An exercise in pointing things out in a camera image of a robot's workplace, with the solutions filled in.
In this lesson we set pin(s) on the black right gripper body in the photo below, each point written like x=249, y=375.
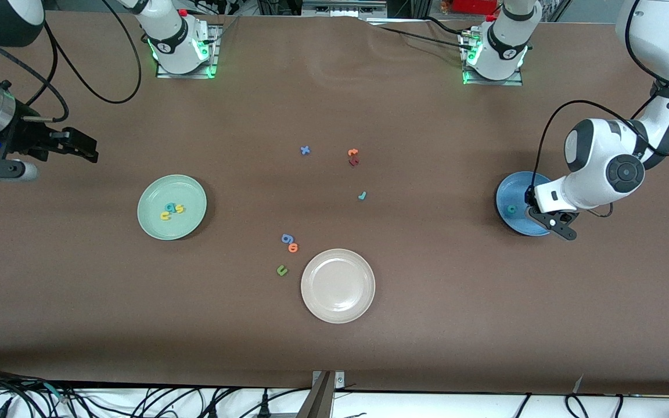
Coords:
x=24, y=137

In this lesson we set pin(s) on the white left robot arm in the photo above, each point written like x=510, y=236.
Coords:
x=601, y=168

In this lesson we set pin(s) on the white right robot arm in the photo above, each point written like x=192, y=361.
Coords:
x=172, y=40

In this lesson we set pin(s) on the blue plate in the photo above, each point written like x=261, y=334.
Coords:
x=509, y=191

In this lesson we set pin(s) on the green plate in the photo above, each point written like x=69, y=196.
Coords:
x=186, y=191

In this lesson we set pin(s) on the white paper tag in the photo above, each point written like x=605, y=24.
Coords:
x=578, y=384

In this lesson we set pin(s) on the brown table cover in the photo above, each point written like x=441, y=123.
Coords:
x=427, y=337

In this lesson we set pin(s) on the blue foam letter g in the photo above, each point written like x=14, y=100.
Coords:
x=286, y=237

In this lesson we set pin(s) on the red box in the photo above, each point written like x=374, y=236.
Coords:
x=474, y=6

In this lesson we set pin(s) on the beige plate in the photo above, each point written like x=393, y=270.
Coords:
x=338, y=285

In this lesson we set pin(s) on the grey metal device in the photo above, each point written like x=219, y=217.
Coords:
x=340, y=8

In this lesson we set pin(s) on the black power plug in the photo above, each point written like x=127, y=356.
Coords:
x=265, y=406

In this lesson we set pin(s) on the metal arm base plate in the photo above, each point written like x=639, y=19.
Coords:
x=213, y=65
x=514, y=82

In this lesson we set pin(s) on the grey metal table bracket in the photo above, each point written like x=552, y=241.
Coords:
x=323, y=400

